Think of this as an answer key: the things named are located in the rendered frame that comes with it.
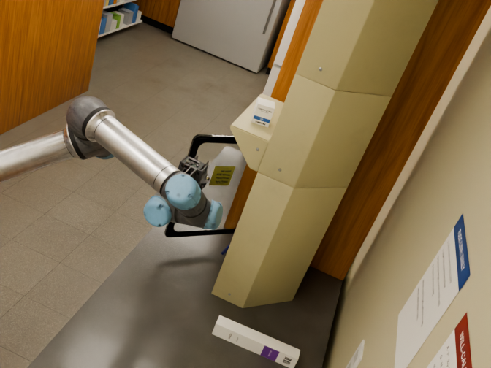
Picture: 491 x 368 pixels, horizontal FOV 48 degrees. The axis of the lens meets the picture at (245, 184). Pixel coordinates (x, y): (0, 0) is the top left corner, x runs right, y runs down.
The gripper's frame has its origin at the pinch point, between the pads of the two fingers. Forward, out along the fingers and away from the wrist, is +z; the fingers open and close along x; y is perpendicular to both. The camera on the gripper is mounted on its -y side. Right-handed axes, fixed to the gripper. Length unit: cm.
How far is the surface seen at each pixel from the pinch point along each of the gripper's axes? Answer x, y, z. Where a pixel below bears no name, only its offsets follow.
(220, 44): 131, -110, 476
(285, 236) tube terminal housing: -32.3, -4.4, -8.8
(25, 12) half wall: 177, -42, 163
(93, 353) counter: 1, -34, -52
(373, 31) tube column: -32, 59, -9
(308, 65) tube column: -20, 46, -12
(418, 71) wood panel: -48, 47, 25
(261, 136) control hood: -15.5, 23.1, -11.2
